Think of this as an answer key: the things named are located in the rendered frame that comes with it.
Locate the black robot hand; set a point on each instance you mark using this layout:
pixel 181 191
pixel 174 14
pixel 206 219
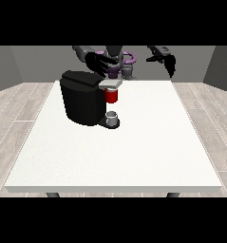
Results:
pixel 169 63
pixel 96 62

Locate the small grey cup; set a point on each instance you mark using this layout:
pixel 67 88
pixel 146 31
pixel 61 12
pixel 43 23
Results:
pixel 111 118

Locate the dark table leg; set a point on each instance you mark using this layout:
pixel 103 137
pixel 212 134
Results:
pixel 52 194
pixel 173 194

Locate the grey robot trunk purple rings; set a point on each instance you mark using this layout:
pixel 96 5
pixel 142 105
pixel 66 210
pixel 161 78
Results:
pixel 127 72

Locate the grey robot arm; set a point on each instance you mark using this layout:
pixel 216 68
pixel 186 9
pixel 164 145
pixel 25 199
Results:
pixel 81 50
pixel 160 49

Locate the red pod holder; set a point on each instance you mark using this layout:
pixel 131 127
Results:
pixel 111 96

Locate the black coffee machine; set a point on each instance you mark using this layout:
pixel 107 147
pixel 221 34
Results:
pixel 81 101

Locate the pale grey machine lid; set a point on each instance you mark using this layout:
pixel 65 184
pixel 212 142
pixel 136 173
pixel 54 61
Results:
pixel 110 83

